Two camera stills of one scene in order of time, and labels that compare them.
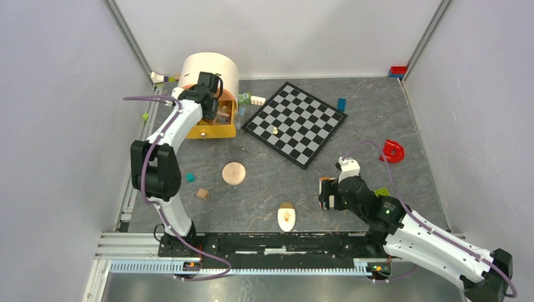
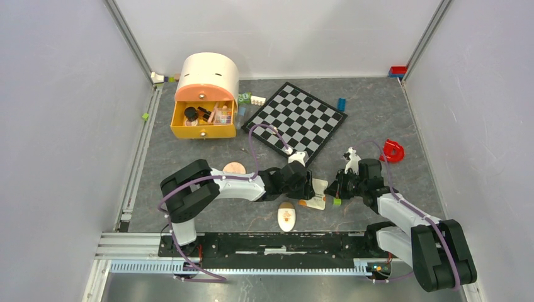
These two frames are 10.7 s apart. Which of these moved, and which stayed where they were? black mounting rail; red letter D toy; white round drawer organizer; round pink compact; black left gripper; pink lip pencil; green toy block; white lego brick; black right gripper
Moved: black right gripper; black left gripper; pink lip pencil
Stayed: red letter D toy; white lego brick; green toy block; white round drawer organizer; black mounting rail; round pink compact
